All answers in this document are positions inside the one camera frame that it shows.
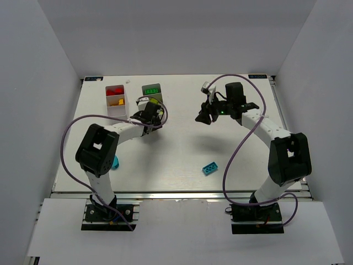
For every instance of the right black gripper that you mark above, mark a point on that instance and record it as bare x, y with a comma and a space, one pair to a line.
210, 111

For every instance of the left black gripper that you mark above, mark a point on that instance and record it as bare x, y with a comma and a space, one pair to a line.
154, 117

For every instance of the green lego brick top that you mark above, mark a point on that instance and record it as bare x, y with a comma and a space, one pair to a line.
152, 91

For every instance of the red 2x3 lego brick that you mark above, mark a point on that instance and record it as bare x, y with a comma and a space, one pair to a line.
110, 92

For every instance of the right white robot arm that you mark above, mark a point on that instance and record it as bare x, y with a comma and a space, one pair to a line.
289, 158

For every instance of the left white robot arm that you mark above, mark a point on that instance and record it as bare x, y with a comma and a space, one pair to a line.
97, 150

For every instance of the right white divided container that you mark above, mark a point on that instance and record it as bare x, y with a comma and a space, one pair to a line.
155, 85

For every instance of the white divided container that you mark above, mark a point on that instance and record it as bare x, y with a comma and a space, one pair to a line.
155, 85
117, 102

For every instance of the left white divided container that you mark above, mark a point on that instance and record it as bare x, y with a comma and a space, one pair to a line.
117, 102

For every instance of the blue 2x3 lego brick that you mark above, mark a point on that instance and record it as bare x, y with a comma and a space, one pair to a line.
210, 168

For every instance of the blue heart lego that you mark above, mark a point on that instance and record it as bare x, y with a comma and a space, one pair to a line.
115, 164

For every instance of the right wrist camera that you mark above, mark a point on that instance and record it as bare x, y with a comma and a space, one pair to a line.
209, 90

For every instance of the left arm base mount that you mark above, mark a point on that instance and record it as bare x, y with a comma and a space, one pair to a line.
97, 217

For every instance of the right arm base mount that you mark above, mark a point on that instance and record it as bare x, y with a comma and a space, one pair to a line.
255, 220

